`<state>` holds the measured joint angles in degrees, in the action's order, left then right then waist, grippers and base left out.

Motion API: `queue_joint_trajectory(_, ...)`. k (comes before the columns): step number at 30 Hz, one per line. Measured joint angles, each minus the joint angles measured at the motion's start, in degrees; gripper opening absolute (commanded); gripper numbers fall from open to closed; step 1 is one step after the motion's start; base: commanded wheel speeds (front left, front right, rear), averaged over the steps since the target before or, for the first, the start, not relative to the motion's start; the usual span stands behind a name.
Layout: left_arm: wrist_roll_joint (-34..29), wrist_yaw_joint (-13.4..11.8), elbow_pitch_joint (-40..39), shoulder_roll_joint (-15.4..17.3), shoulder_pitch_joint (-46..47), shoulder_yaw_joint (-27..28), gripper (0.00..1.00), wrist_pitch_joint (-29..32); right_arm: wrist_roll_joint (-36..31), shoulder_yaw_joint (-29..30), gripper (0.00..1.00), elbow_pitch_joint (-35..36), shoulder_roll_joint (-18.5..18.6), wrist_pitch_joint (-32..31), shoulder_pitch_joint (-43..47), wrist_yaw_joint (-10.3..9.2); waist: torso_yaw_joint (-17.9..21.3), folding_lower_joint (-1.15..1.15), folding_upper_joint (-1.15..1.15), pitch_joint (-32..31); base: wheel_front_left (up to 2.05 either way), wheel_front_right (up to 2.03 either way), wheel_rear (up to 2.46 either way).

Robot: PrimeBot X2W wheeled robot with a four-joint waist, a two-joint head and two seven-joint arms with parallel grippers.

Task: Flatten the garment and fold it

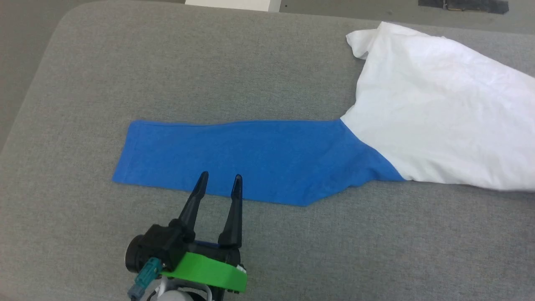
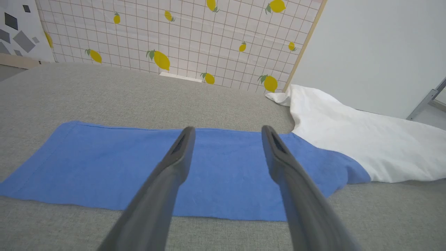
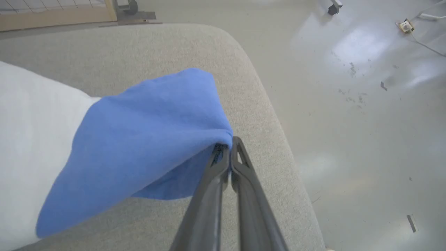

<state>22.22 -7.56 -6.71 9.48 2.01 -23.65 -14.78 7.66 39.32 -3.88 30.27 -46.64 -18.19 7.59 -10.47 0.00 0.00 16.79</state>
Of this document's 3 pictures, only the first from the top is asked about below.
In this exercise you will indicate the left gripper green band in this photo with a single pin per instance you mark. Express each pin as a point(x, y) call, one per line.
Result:
point(200, 267)

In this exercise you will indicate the blue and white shirt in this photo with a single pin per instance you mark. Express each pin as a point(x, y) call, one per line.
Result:
point(376, 125)

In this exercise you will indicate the white box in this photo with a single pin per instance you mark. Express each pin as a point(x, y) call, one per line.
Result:
point(234, 4)

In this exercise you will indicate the black floor mat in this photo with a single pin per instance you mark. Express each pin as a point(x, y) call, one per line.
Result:
point(464, 5)

